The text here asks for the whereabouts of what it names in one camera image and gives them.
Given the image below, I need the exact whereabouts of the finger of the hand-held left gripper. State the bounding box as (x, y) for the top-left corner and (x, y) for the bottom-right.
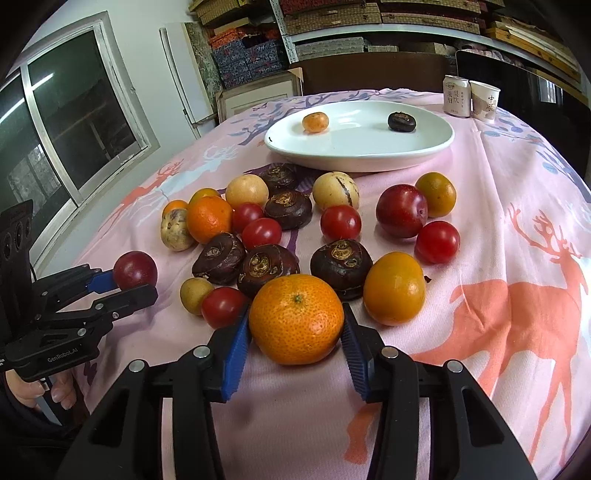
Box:
(32, 265), (122, 305)
(34, 284), (159, 340)

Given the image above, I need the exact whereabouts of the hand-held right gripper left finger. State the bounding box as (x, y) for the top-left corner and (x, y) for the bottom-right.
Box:
(68, 316), (254, 480)

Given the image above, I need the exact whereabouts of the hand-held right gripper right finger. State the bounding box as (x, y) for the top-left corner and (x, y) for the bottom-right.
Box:
(341, 316), (539, 480)

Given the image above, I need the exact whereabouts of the dark red plum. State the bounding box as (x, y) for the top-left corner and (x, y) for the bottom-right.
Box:
(375, 184), (428, 239)
(113, 250), (158, 291)

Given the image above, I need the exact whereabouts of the large mandarin orange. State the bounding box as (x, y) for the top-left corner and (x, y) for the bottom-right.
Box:
(248, 274), (345, 366)

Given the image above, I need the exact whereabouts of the large smooth yellow orange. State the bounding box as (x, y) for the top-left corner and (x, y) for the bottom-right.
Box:
(363, 251), (426, 326)

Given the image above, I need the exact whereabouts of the dark brown water chestnut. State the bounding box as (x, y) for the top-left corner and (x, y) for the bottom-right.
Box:
(191, 232), (246, 285)
(263, 189), (313, 230)
(387, 112), (417, 133)
(309, 239), (374, 302)
(257, 163), (303, 197)
(237, 244), (301, 299)

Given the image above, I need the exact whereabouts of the red cherry tomato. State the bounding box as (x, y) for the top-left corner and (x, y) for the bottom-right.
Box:
(320, 204), (363, 242)
(414, 220), (461, 265)
(231, 202), (265, 234)
(201, 287), (250, 329)
(241, 217), (283, 250)

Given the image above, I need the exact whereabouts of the white oval plate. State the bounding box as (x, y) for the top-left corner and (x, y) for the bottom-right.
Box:
(263, 100), (456, 173)

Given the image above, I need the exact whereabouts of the person's left hand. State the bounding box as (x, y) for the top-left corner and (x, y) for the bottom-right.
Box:
(4, 369), (77, 411)

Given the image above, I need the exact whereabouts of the small yellow loquat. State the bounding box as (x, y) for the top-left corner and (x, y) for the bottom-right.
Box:
(180, 277), (215, 316)

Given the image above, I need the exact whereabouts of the purple speckled pepino melon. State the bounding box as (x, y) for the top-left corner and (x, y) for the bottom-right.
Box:
(160, 208), (196, 252)

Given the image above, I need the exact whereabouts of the medium mandarin orange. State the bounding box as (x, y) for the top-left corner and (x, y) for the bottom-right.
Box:
(186, 196), (233, 245)

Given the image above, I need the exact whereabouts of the pale yellow pepino melon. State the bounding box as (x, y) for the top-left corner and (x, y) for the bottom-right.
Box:
(225, 174), (269, 210)

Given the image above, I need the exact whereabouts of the small pale yellow fruit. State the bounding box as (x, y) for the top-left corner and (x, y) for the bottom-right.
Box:
(312, 171), (360, 212)

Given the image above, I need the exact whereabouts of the aluminium sliding window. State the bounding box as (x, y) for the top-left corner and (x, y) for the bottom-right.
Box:
(0, 11), (160, 278)

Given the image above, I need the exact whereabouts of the pink deer print tablecloth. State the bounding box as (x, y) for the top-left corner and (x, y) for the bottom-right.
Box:
(32, 88), (591, 480)

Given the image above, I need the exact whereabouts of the white board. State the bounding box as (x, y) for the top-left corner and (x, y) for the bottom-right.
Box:
(159, 23), (218, 139)

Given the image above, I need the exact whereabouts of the small mandarin orange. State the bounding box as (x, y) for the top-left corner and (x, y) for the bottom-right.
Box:
(302, 112), (329, 134)

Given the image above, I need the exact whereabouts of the grey green stone slab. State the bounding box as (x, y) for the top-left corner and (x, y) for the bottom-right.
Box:
(185, 21), (225, 90)

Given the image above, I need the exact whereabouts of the blue patterned box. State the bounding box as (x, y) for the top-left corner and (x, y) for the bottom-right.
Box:
(242, 34), (289, 81)
(211, 44), (252, 88)

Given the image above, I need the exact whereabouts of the orange patterned box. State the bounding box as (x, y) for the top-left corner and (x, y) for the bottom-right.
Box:
(208, 28), (259, 49)

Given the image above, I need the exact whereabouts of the white drink can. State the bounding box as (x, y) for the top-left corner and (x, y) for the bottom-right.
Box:
(442, 75), (472, 117)

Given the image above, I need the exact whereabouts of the white paper cup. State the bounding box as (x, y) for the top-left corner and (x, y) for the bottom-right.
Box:
(468, 80), (502, 123)

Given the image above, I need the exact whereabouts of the dark brown wooden board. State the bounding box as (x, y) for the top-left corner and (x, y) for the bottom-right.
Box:
(300, 51), (458, 95)

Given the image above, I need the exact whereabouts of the white metal shelf rack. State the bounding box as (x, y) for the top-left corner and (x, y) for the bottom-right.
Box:
(272, 0), (591, 100)

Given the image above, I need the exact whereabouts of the stack of woven boxes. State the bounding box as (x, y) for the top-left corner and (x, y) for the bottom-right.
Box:
(189, 0), (506, 35)

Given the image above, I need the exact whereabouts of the stack of flat wooden boxes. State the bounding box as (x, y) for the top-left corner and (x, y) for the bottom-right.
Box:
(485, 9), (585, 84)

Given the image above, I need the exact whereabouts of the pale wooden picture frame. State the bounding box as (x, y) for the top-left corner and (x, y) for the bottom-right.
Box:
(215, 67), (305, 125)

